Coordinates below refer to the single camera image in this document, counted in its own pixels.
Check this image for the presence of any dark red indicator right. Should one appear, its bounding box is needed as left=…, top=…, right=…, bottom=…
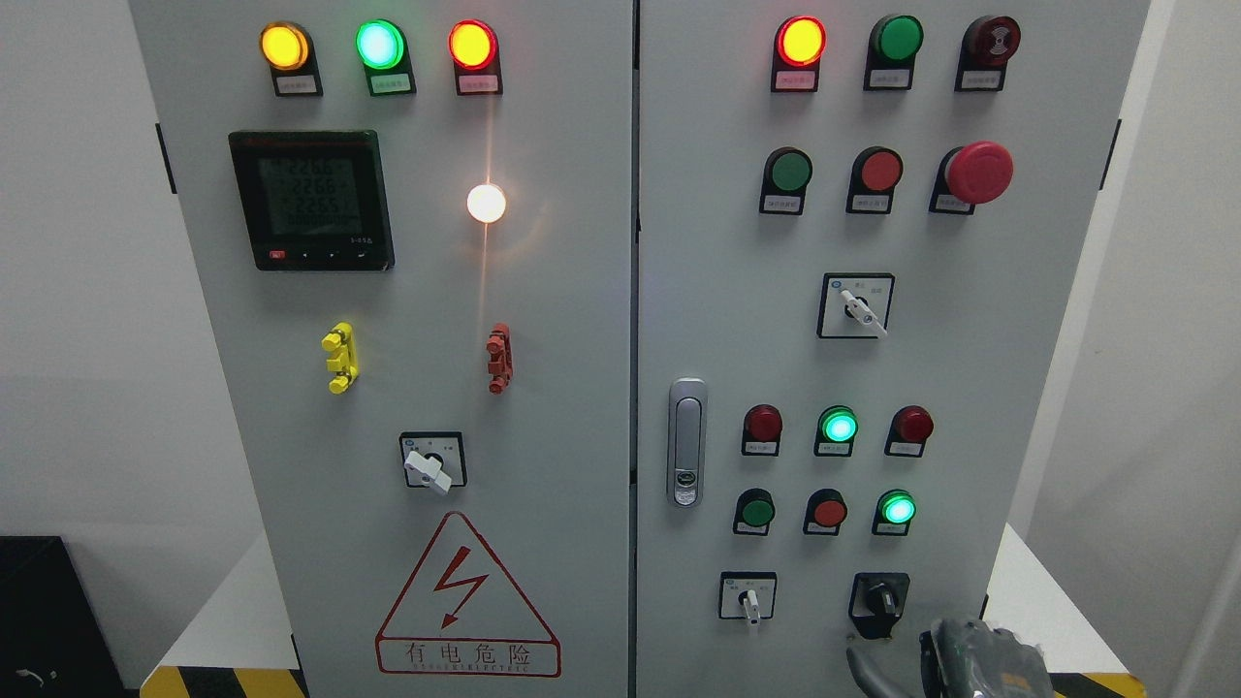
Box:
left=884, top=405, right=934, bottom=460

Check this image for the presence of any green unlit indicator top right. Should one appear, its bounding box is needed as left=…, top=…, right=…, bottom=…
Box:
left=862, top=15, right=925, bottom=91

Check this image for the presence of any white selector switch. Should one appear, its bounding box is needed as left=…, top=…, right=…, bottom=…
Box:
left=817, top=272, right=896, bottom=339
left=717, top=571, right=779, bottom=633

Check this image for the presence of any red lit indicator light right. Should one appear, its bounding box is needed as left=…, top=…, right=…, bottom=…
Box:
left=769, top=15, right=828, bottom=93

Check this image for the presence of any red electric hazard warning sticker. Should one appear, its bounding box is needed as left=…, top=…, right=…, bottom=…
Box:
left=375, top=510, right=562, bottom=679

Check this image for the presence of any dark red buzzer alarm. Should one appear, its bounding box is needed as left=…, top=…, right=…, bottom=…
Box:
left=954, top=15, right=1021, bottom=93

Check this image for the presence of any grey cable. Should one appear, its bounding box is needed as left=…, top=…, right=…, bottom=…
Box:
left=845, top=645, right=898, bottom=698

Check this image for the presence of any green lit push button lower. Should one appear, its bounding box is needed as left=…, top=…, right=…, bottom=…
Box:
left=872, top=488, right=917, bottom=537

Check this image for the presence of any black digital power meter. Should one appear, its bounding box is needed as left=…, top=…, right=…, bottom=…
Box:
left=230, top=130, right=395, bottom=272

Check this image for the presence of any red lit indicator light left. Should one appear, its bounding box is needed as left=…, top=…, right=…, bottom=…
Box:
left=447, top=17, right=503, bottom=96

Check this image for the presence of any white lit indicator lamp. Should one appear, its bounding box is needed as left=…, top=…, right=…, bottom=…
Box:
left=467, top=184, right=508, bottom=225

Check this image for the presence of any green lit indicator middle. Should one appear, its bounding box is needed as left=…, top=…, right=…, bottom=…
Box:
left=812, top=405, right=858, bottom=457

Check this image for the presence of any white selector switch upper right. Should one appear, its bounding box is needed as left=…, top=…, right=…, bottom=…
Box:
left=817, top=272, right=896, bottom=339

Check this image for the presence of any dark red indicator left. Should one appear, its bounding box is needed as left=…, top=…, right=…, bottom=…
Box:
left=741, top=402, right=783, bottom=457

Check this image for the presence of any silver door lock handle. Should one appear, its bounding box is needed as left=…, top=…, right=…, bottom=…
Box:
left=666, top=378, right=709, bottom=508

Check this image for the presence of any yellow terminal connector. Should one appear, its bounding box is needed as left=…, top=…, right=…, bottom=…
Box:
left=320, top=322, right=360, bottom=395

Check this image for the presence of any red push button lower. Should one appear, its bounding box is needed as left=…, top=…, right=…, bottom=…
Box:
left=802, top=488, right=849, bottom=537

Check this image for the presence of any red emergency stop mushroom button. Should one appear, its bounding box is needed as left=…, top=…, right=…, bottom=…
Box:
left=928, top=142, right=1014, bottom=215

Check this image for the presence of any grey left cabinet door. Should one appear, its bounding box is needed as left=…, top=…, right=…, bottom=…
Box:
left=130, top=1, right=634, bottom=697

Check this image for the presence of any black rotary knob switch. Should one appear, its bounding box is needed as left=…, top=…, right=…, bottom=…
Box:
left=849, top=573, right=911, bottom=640

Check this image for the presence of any red lit indicator light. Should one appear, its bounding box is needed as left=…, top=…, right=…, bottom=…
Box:
left=447, top=17, right=503, bottom=96
left=769, top=15, right=828, bottom=93

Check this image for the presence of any dark red indicator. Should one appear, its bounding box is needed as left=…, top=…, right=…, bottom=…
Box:
left=884, top=405, right=934, bottom=460
left=741, top=402, right=783, bottom=457

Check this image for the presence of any grey right cabinet door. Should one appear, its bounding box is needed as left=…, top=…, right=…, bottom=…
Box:
left=635, top=1, right=1150, bottom=697

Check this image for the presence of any red terminal connector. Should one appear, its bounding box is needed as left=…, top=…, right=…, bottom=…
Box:
left=485, top=322, right=514, bottom=395

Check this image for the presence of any grey cabinet door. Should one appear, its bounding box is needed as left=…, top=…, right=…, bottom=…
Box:
left=130, top=1, right=634, bottom=697
left=635, top=1, right=1150, bottom=697

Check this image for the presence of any yellow indicator light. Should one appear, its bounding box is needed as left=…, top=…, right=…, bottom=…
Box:
left=261, top=19, right=323, bottom=97

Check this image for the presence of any white selector switch lower right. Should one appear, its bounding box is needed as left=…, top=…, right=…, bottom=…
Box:
left=717, top=571, right=779, bottom=633

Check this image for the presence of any green push button upper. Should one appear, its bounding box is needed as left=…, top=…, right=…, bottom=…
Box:
left=758, top=147, right=812, bottom=215

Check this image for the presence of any red push button upper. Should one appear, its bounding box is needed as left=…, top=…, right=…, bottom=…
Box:
left=845, top=145, right=903, bottom=215

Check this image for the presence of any red push button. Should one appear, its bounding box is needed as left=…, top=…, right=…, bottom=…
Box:
left=845, top=145, right=903, bottom=215
left=802, top=488, right=849, bottom=537

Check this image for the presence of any green indicator light top left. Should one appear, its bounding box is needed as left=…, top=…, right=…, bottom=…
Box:
left=355, top=17, right=416, bottom=97

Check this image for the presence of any white selector switch left door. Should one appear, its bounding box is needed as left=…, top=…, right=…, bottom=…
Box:
left=398, top=431, right=468, bottom=496

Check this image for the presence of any black box bottom left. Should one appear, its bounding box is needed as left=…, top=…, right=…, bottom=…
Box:
left=1, top=537, right=127, bottom=697

